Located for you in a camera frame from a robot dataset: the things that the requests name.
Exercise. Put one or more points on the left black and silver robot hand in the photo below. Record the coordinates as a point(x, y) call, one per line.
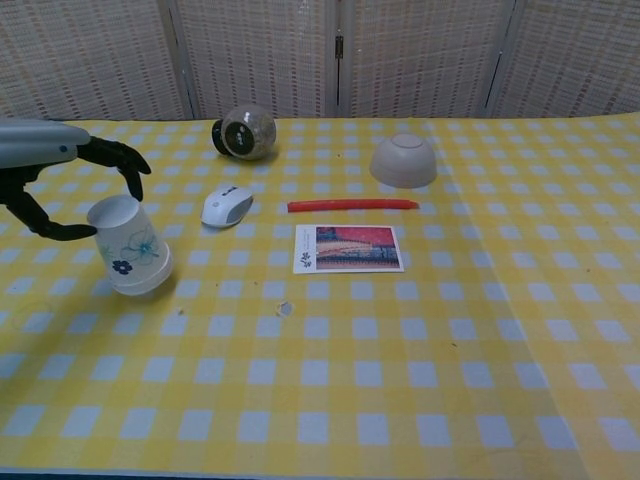
point(35, 142)

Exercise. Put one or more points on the white paper cup blue flowers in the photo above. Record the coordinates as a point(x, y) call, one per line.
point(140, 292)
point(127, 240)

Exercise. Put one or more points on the white and grey computer mouse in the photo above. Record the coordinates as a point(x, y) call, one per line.
point(222, 207)

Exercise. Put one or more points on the round glass jar black lid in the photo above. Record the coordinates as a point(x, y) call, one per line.
point(248, 132)

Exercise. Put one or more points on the woven folding screen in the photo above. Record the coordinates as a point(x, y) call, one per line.
point(250, 55)

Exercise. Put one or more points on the red stick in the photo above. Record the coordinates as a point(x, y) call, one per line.
point(350, 205)

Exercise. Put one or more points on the postcard with red picture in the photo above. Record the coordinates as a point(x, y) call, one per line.
point(350, 250)

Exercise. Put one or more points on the beige upturned bowl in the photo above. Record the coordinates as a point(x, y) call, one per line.
point(402, 162)

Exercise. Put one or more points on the yellow white checked tablecloth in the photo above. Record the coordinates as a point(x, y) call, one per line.
point(400, 375)

